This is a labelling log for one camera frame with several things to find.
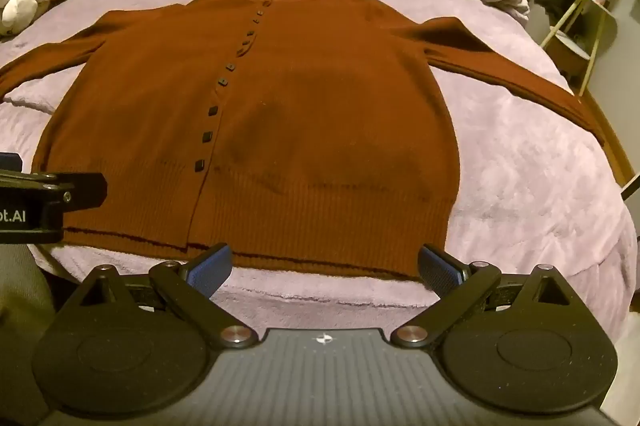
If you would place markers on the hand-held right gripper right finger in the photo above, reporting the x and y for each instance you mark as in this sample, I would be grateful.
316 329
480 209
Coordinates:
440 272

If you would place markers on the dark cloth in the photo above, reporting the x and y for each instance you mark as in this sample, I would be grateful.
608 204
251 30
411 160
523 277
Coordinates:
557 8

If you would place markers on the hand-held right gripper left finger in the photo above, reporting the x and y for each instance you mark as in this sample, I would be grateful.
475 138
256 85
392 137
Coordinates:
210 270

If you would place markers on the pale slanted-leg side table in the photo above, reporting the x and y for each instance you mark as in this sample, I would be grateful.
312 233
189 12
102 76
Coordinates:
575 43

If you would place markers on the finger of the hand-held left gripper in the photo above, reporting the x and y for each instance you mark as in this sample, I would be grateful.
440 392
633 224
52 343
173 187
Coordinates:
82 188

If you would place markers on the brown knit button cardigan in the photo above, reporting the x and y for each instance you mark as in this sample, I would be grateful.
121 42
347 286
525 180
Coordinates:
310 120

